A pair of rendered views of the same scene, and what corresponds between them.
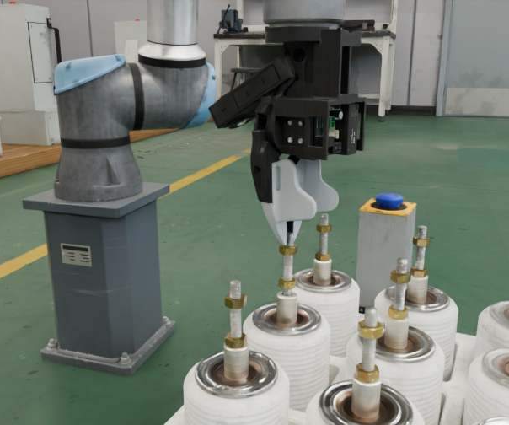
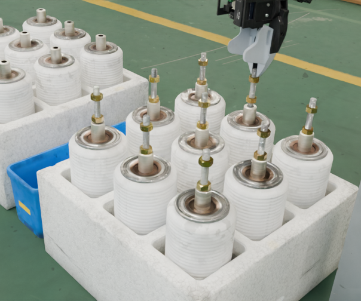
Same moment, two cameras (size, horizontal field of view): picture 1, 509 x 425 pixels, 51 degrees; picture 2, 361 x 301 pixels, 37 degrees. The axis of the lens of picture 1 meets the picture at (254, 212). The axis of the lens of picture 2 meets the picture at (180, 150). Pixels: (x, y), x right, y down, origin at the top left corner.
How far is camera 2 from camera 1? 1.13 m
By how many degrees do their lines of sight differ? 97
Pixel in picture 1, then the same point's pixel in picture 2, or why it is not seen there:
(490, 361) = (161, 160)
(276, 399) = (179, 105)
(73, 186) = not seen: outside the picture
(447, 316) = (228, 179)
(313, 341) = (223, 126)
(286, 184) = (244, 31)
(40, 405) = (354, 162)
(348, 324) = not seen: hidden behind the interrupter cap
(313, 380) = not seen: hidden behind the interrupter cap
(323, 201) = (250, 55)
